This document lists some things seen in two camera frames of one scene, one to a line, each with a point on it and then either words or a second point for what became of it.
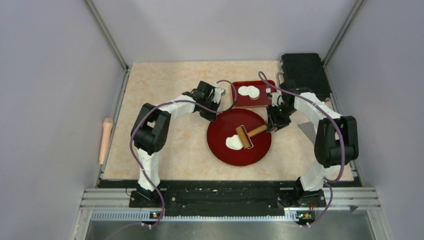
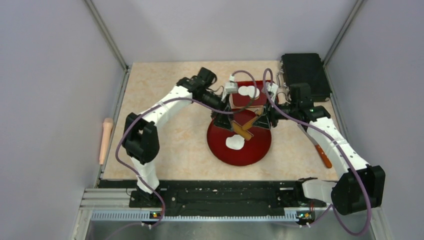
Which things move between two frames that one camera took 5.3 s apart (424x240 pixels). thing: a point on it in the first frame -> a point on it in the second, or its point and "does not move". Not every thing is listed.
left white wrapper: x=243 y=90 does not move
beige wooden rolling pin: x=107 y=129 does not move
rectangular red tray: x=263 y=100 does not move
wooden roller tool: x=244 y=137 -> x=243 y=130
